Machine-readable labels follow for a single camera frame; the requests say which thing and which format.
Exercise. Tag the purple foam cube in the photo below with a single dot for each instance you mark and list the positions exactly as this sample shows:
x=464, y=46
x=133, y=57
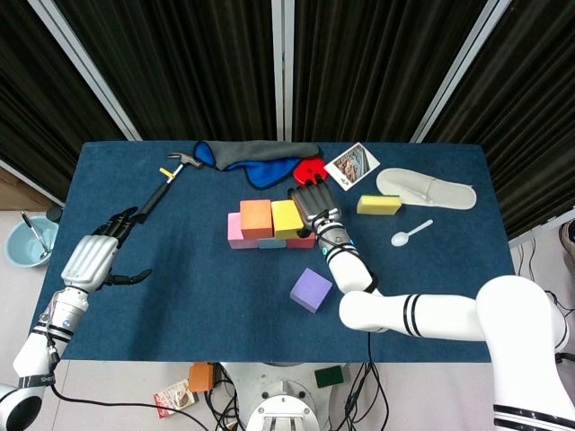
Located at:
x=310, y=289

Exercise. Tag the dark green box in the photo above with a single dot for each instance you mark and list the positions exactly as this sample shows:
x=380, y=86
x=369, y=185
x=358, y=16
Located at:
x=329, y=377

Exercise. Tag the red foam cube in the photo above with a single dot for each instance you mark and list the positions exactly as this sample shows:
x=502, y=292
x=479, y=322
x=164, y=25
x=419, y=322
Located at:
x=301, y=243

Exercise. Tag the yellow foam cube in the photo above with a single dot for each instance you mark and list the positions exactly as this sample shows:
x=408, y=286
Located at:
x=286, y=217

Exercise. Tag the red plastic disc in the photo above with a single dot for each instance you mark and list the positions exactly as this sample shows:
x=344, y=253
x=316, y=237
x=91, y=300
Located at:
x=305, y=169

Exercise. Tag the light blue foam cube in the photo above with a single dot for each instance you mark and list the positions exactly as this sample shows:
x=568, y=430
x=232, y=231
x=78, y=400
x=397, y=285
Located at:
x=271, y=243

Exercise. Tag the white-bordered photo card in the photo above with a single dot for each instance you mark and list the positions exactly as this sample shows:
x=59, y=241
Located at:
x=350, y=166

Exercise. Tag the yellow sponge block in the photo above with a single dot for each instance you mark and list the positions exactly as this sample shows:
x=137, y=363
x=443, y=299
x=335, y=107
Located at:
x=379, y=205

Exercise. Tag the metal utensil in bowl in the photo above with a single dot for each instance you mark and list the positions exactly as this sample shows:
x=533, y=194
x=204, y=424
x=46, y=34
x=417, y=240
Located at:
x=36, y=235

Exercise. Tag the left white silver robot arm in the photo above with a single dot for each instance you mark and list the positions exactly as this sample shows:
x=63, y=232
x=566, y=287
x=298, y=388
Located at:
x=36, y=354

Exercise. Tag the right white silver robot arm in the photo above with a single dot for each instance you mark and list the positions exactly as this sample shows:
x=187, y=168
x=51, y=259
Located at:
x=382, y=310

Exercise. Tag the blue table cloth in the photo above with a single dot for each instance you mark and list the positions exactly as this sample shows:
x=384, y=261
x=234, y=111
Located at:
x=202, y=305

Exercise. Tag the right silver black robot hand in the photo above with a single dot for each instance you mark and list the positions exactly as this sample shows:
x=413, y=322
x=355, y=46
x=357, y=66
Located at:
x=316, y=204

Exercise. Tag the white folded towel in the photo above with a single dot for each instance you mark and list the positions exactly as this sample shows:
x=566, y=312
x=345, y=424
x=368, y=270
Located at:
x=427, y=188

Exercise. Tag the black pleated curtain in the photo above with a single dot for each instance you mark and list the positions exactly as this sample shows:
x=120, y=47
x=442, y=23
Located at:
x=373, y=67
x=36, y=112
x=179, y=67
x=530, y=112

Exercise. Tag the orange foam cube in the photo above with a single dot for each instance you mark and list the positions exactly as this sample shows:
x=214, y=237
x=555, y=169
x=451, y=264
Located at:
x=256, y=217

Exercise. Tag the dark shoe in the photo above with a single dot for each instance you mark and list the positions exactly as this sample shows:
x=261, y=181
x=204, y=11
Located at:
x=569, y=242

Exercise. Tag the printed snack packet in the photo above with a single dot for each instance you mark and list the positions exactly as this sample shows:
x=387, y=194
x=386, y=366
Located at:
x=175, y=399

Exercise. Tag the orange box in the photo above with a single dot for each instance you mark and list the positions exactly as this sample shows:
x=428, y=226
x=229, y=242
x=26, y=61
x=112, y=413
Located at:
x=200, y=377

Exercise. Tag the grey and blue cloth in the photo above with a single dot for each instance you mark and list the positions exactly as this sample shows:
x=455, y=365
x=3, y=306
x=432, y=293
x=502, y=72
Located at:
x=260, y=157

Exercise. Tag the white screen frame post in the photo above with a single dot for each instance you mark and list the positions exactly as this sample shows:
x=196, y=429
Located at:
x=282, y=67
x=85, y=67
x=458, y=72

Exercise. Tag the light blue bowl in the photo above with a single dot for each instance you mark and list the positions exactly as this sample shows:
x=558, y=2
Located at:
x=18, y=247

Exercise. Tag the pink foam cube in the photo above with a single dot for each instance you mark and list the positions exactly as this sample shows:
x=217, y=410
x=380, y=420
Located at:
x=233, y=233

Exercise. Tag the white plastic spoon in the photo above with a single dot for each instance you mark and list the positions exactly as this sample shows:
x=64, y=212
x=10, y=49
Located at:
x=400, y=239

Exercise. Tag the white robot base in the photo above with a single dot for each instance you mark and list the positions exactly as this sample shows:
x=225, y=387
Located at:
x=283, y=404

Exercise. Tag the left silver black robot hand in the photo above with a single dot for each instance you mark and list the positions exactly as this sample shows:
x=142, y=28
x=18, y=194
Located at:
x=90, y=260

